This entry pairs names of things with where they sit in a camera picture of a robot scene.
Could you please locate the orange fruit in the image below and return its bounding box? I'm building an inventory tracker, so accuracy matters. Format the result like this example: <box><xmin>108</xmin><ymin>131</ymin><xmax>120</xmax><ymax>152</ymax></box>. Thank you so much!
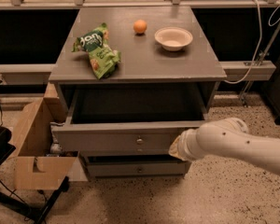
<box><xmin>133</xmin><ymin>20</ymin><xmax>147</xmax><ymax>35</ymax></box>

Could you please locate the white cable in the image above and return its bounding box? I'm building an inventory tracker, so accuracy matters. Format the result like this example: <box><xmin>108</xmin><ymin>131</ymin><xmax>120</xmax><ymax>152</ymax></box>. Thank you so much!
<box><xmin>223</xmin><ymin>0</ymin><xmax>280</xmax><ymax>85</ymax></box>

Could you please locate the black stand with tray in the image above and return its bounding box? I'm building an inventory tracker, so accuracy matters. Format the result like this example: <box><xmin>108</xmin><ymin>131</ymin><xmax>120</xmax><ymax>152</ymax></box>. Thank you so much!
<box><xmin>0</xmin><ymin>126</ymin><xmax>70</xmax><ymax>224</ymax></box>

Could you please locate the grey lower drawer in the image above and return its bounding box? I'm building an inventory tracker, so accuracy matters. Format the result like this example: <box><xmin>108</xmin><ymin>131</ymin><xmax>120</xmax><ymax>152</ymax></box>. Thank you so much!
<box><xmin>86</xmin><ymin>155</ymin><xmax>190</xmax><ymax>177</ymax></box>

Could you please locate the brown cardboard box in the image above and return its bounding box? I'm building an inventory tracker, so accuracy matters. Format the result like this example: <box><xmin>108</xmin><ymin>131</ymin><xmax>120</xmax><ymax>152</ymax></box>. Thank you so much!
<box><xmin>12</xmin><ymin>83</ymin><xmax>88</xmax><ymax>189</ymax></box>

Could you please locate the green chip bag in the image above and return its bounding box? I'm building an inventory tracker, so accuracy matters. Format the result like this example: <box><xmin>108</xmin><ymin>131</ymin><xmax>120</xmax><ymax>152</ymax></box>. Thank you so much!
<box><xmin>72</xmin><ymin>23</ymin><xmax>120</xmax><ymax>79</ymax></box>

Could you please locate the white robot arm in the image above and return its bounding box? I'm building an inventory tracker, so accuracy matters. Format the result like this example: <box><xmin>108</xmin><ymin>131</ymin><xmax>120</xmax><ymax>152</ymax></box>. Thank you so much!
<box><xmin>169</xmin><ymin>118</ymin><xmax>280</xmax><ymax>175</ymax></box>

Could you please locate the metal railing frame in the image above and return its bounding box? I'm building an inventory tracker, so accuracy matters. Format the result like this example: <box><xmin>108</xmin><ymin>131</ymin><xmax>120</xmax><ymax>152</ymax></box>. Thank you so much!
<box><xmin>0</xmin><ymin>0</ymin><xmax>280</xmax><ymax>85</ymax></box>

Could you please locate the grey top drawer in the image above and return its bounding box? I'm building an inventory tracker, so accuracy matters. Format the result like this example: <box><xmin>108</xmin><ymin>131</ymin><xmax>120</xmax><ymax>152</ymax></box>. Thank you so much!
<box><xmin>53</xmin><ymin>83</ymin><xmax>205</xmax><ymax>156</ymax></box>

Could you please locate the snack packet in box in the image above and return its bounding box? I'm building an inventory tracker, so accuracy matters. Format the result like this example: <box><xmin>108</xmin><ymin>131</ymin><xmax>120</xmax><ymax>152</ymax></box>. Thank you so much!
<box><xmin>50</xmin><ymin>143</ymin><xmax>62</xmax><ymax>154</ymax></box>

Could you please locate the grey wooden drawer cabinet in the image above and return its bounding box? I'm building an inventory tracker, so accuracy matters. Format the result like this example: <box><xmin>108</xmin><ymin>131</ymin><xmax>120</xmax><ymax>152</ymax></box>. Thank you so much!
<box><xmin>50</xmin><ymin>7</ymin><xmax>220</xmax><ymax>179</ymax></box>

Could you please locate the white bowl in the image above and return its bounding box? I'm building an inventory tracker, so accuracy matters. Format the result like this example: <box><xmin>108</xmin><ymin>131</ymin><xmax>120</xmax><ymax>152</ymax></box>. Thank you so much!
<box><xmin>155</xmin><ymin>27</ymin><xmax>193</xmax><ymax>51</ymax></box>

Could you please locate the grey drawer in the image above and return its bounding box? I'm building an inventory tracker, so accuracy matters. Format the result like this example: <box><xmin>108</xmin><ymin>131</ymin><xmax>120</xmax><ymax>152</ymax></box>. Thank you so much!
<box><xmin>53</xmin><ymin>83</ymin><xmax>205</xmax><ymax>156</ymax></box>
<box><xmin>86</xmin><ymin>155</ymin><xmax>190</xmax><ymax>177</ymax></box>

